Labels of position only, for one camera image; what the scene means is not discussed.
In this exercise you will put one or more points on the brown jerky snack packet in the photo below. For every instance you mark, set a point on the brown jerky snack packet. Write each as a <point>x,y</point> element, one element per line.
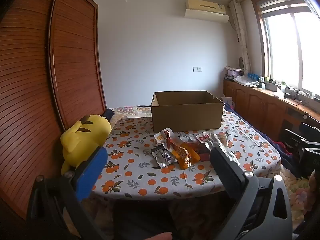
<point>222,140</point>

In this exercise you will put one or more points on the wooden slatted wardrobe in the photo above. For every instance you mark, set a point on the wooden slatted wardrobe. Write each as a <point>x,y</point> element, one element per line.
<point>37,80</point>

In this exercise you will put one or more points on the wooden framed window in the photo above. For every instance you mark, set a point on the wooden framed window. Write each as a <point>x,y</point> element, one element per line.
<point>285,50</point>

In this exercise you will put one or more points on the white paper bag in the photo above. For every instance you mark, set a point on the white paper bag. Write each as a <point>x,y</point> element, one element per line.
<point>227,101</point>

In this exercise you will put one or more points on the yellow plush toy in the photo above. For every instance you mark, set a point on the yellow plush toy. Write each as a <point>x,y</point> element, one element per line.
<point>82,140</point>

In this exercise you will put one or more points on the brown cardboard box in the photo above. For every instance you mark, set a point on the brown cardboard box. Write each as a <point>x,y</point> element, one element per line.
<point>186,116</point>

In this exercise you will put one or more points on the small round mirror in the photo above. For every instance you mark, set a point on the small round mirror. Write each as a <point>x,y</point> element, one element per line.
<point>241,62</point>

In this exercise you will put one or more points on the sausage snack packet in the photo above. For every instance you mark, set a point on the sausage snack packet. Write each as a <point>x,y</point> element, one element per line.
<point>172,142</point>

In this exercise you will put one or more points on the patterned curtain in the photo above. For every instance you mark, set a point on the patterned curtain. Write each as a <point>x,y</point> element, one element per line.
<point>241,35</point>

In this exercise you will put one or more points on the wall air conditioner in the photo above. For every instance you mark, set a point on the wall air conditioner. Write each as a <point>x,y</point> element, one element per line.
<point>205,10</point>

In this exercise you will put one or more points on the row of blue bottles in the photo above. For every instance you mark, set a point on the row of blue bottles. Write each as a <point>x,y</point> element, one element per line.
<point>253,76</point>

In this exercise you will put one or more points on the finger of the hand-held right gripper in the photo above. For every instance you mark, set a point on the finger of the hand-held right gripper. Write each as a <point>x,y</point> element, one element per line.
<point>311,145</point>
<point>297,134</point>

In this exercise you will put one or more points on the red label clear snack packet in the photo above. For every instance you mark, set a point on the red label clear snack packet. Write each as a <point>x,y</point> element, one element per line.
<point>203,138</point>

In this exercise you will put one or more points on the clear plastic bag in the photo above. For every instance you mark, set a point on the clear plastic bag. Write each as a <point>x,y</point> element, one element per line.
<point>246,80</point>

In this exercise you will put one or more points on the white red snack packet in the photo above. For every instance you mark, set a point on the white red snack packet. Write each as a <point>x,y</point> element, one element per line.
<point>160,137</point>

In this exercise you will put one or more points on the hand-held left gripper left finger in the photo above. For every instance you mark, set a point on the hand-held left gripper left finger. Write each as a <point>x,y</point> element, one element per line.
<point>91,172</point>

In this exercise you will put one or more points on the orange snack packet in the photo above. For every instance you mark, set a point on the orange snack packet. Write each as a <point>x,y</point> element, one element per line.
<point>186,156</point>

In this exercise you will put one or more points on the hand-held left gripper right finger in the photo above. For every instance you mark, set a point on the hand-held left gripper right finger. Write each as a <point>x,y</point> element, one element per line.
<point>226,170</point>

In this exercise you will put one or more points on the wooden cabinet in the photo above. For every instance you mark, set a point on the wooden cabinet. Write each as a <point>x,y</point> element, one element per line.
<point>252,107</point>

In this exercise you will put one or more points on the stack of small boxes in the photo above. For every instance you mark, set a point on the stack of small boxes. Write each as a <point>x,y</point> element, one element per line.
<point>233,72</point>

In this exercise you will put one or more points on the dark chair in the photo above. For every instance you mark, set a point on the dark chair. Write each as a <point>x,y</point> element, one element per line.
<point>308,125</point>

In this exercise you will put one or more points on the orange print tablecloth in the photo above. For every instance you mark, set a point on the orange print tablecloth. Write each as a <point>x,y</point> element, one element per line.
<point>140,175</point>

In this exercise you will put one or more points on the white wall switch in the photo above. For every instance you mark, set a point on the white wall switch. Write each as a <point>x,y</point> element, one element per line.
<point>197,69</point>

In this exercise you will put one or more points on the dark snack packet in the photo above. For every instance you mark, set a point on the dark snack packet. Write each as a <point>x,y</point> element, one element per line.
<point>196,147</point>

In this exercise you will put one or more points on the black white snack packet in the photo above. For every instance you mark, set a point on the black white snack packet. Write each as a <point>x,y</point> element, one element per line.
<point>163,157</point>

